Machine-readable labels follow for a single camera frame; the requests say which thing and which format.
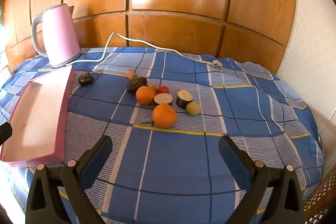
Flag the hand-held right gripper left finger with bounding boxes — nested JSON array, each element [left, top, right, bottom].
[[25, 135, 113, 224]]

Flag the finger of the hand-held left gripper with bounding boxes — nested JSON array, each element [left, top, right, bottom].
[[0, 122, 13, 147]]

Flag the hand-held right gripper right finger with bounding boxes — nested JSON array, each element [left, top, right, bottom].
[[218, 135, 306, 224]]

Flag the pink cardboard box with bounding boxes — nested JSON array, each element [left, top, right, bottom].
[[0, 64, 76, 168]]

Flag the beige potato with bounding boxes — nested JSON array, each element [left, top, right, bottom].
[[186, 102, 201, 116]]

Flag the dark eggplant half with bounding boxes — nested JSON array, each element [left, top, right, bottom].
[[176, 90, 193, 109]]

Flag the small orange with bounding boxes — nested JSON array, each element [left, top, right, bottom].
[[135, 86, 156, 106]]

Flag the large orange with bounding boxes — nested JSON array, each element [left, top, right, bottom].
[[152, 103, 177, 128]]

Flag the small dark brown fruit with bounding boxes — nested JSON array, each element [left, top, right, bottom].
[[78, 72, 94, 86]]

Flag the dark avocado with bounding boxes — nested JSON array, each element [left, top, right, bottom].
[[127, 76, 148, 95]]

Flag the round brown cookie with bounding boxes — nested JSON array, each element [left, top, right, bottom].
[[154, 93, 174, 107]]

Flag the blue plaid bedsheet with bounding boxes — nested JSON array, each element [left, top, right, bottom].
[[0, 47, 324, 224]]

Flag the wicker chair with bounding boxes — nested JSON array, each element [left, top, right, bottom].
[[303, 161, 336, 224]]

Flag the pink electric kettle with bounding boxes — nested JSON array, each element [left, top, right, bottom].
[[31, 4, 82, 68]]

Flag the white power cable with plug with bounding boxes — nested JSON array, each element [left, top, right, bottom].
[[65, 31, 224, 72]]

